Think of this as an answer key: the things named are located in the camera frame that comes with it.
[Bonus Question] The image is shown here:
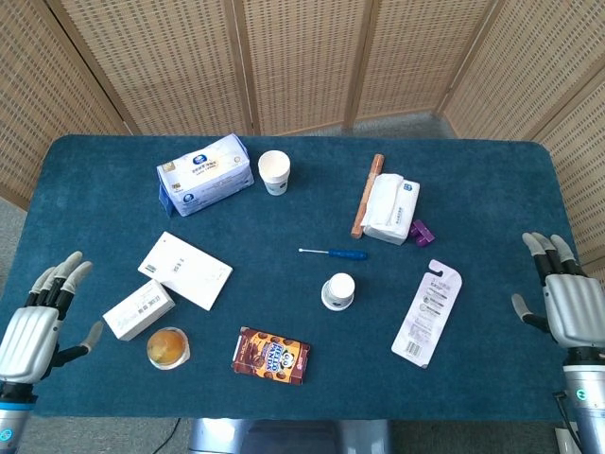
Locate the blue handled screwdriver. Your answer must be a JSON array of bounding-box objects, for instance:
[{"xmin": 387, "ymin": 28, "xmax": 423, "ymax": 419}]
[{"xmin": 298, "ymin": 247, "xmax": 369, "ymax": 261}]

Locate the wooden rattan folding screen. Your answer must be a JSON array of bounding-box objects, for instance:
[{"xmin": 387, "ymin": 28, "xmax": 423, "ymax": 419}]
[{"xmin": 0, "ymin": 0, "xmax": 605, "ymax": 304}]

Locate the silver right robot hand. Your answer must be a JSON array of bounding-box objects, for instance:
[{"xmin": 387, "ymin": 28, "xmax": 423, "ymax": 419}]
[{"xmin": 510, "ymin": 231, "xmax": 605, "ymax": 351}]

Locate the teal table cloth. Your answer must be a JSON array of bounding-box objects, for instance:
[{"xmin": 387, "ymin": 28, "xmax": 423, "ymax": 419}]
[{"xmin": 0, "ymin": 134, "xmax": 605, "ymax": 422}]

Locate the blue sealed tissue pack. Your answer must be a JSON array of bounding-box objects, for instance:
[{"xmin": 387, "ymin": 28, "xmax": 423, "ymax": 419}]
[{"xmin": 156, "ymin": 133, "xmax": 255, "ymax": 218}]

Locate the purple plastic block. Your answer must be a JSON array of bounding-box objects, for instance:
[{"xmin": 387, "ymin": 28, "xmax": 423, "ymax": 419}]
[{"xmin": 408, "ymin": 218, "xmax": 435, "ymax": 249}]

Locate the white opened tissue pack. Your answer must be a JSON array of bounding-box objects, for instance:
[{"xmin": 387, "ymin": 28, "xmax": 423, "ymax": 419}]
[{"xmin": 358, "ymin": 172, "xmax": 421, "ymax": 246}]

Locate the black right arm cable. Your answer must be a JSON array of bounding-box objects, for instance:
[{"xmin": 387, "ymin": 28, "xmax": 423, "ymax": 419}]
[{"xmin": 552, "ymin": 391, "xmax": 583, "ymax": 454}]

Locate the upright paper cup stack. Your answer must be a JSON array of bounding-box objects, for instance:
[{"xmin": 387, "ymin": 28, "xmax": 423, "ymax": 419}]
[{"xmin": 257, "ymin": 149, "xmax": 291, "ymax": 197}]

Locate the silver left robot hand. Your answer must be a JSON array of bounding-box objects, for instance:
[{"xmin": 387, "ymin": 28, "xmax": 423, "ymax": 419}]
[{"xmin": 0, "ymin": 250, "xmax": 104, "ymax": 385}]

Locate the black floor cable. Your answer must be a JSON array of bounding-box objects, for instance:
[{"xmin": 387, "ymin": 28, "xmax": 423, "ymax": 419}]
[{"xmin": 163, "ymin": 418, "xmax": 183, "ymax": 454}]

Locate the Hello Panda biscuit box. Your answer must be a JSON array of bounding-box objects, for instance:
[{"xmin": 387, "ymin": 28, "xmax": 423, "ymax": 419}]
[{"xmin": 231, "ymin": 326, "xmax": 312, "ymax": 386}]

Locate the lilac blister card package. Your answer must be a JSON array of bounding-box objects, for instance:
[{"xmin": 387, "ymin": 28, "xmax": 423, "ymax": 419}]
[{"xmin": 390, "ymin": 258, "xmax": 463, "ymax": 369}]

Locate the orange fruit jelly cup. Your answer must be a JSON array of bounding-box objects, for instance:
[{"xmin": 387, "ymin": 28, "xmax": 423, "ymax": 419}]
[{"xmin": 146, "ymin": 326, "xmax": 192, "ymax": 371}]

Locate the small white cardboard box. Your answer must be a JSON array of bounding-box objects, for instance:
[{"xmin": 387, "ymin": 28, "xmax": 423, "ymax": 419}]
[{"xmin": 102, "ymin": 278, "xmax": 176, "ymax": 341}]

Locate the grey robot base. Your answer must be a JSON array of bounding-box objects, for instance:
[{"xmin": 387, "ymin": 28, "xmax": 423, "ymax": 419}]
[{"xmin": 188, "ymin": 418, "xmax": 393, "ymax": 454}]

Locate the wooden rolling stick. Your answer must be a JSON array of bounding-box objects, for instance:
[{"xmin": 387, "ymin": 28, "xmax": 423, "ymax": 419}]
[{"xmin": 350, "ymin": 153, "xmax": 385, "ymax": 239}]

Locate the flat white cardboard box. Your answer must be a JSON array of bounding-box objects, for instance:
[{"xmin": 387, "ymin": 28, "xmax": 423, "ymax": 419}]
[{"xmin": 137, "ymin": 231, "xmax": 234, "ymax": 312}]

